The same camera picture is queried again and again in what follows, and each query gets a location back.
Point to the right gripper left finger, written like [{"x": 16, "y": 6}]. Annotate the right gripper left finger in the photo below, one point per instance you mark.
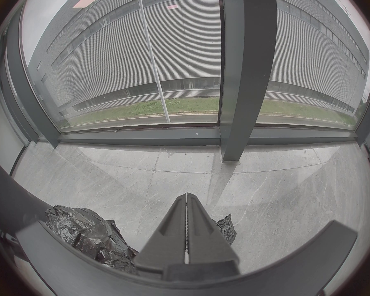
[{"x": 166, "y": 242}]

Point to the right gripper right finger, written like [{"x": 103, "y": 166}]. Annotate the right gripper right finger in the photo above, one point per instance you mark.
[{"x": 209, "y": 242}]

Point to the black plastic bag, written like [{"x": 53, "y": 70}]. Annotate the black plastic bag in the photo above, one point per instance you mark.
[{"x": 89, "y": 233}]

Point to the crumpled black plastic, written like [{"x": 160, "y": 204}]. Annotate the crumpled black plastic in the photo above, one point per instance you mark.
[{"x": 228, "y": 230}]

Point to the window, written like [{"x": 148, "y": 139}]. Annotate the window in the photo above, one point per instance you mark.
[{"x": 234, "y": 72}]

